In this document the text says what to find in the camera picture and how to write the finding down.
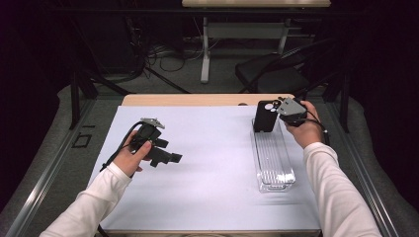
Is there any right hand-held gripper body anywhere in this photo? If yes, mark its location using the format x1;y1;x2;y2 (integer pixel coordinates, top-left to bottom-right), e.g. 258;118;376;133
276;97;308;128

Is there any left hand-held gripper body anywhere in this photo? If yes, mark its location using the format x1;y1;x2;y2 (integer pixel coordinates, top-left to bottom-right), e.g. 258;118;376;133
129;118;166;168

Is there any black phone case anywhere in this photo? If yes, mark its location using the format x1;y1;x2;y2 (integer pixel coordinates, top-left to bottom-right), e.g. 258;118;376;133
252;100;282;133

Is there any clear plastic packaging box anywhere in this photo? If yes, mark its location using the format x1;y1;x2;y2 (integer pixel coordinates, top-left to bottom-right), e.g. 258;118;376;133
251;118;296;194

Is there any person's right hand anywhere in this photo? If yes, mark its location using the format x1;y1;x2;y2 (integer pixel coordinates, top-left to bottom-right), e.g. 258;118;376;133
285;100;326;150

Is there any person's left hand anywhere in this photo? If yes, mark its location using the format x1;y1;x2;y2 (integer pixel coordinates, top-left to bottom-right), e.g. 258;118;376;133
112;129;153;178

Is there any black folding chair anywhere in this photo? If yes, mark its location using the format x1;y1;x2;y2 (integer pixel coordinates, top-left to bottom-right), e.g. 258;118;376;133
234;39;334;97

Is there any white board table cover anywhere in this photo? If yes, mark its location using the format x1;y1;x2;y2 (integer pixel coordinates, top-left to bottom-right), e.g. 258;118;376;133
88;105;322;231

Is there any black metal stand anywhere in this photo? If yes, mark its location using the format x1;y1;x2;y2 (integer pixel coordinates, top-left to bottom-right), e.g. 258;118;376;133
68;63;134;130
322;68;351;133

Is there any desk with white legs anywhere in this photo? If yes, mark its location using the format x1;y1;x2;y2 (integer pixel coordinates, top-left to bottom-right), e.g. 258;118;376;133
181;0;332;84

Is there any left hand-held gripper black cable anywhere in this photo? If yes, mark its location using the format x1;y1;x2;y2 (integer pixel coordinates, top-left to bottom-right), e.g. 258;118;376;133
97;120;146;237

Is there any hand-held gripper black cable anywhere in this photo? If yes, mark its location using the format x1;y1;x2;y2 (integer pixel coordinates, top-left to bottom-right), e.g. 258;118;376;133
97;120;146;237
305;110;331;146

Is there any right hand-held gripper black cable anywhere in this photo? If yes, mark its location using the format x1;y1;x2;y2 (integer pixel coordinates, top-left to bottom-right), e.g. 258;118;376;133
305;110;331;146

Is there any bundle of floor cables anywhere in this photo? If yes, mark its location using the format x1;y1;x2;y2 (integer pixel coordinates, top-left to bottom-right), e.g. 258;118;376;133
131;34;213;80

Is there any aluminium floor rail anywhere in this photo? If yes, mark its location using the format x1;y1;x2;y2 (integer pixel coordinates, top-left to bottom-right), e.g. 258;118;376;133
325;102;400;237
5;98;97;237

